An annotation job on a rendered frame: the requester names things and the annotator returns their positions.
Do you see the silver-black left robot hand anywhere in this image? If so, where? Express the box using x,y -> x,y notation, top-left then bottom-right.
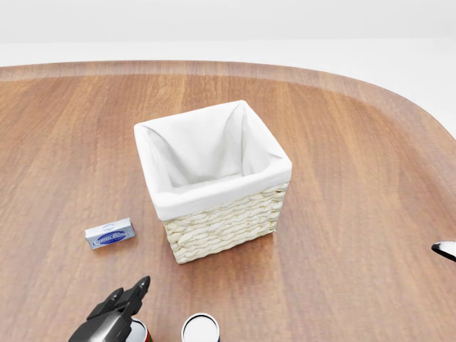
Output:
68,275 -> 152,342

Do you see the white-lined woven basket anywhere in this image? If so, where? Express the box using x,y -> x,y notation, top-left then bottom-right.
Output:
133,100 -> 294,265

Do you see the red-labelled tin can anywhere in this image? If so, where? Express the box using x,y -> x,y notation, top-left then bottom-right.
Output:
123,318 -> 154,342

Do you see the small blue-white printed box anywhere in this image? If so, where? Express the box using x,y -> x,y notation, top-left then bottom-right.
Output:
84,217 -> 137,251

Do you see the white-topped dark tin can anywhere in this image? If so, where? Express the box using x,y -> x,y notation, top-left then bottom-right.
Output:
181,313 -> 222,342

